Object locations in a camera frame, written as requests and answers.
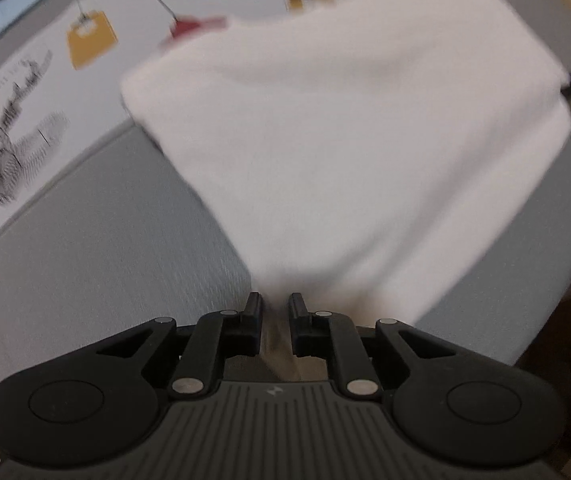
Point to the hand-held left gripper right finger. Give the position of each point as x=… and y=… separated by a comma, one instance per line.
x=296, y=318

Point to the deer print bedsheet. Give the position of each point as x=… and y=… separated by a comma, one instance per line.
x=130, y=5

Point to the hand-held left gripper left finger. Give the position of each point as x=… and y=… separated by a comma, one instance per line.
x=257, y=316

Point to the grey woven mat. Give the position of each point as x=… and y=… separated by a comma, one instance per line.
x=95, y=260

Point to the white long-sleeved shirt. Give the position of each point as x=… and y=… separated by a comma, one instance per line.
x=340, y=135

